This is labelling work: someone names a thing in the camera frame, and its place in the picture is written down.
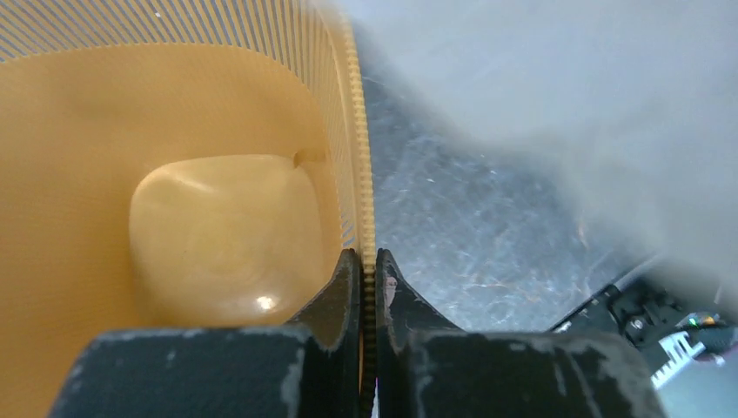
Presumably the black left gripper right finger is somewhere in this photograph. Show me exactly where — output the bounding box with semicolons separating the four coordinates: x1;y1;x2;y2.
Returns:
375;249;665;417

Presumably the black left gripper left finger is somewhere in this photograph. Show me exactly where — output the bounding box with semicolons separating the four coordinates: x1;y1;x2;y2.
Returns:
50;249;362;417

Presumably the yellow mesh trash bin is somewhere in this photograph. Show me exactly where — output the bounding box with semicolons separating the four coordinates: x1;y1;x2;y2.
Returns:
1;1;375;417

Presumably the cream translucent plastic trash bag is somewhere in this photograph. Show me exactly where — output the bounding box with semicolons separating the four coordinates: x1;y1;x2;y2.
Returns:
317;1;737;304

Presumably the white toothed cable rail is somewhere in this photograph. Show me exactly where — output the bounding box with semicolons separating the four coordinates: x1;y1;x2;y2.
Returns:
651;331;706;390

